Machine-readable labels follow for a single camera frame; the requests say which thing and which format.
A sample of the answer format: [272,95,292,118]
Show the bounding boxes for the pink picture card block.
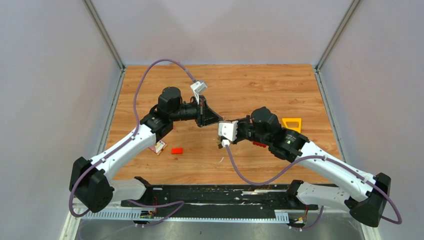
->
[148,140,168,155]

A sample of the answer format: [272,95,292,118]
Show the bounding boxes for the white slotted cable duct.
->
[81,208,290,224]

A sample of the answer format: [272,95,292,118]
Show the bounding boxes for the yellow plastic triangle piece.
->
[281,117,302,133]

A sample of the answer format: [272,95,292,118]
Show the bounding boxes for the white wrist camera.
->
[190,80,208,105]
[217,120,239,147]

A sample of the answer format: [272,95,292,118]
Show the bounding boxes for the red rectangular block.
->
[171,147,184,155]

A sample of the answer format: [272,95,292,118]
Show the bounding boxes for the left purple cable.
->
[68,58,200,229]

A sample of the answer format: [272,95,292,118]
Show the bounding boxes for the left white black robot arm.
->
[68,86,223,213]

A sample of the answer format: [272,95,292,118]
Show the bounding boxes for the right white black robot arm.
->
[234,107,392,228]

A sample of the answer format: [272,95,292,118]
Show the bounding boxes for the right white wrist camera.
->
[217,120,239,147]

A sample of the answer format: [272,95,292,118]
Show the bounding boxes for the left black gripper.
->
[171,95,224,128]

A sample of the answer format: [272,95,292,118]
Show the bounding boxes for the metal keyring with keys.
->
[216,136,223,149]

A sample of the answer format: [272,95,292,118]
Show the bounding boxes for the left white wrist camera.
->
[190,80,208,105]

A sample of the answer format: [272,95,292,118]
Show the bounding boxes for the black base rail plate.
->
[138,184,319,218]

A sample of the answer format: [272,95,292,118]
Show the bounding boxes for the red white grid block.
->
[252,141,267,148]

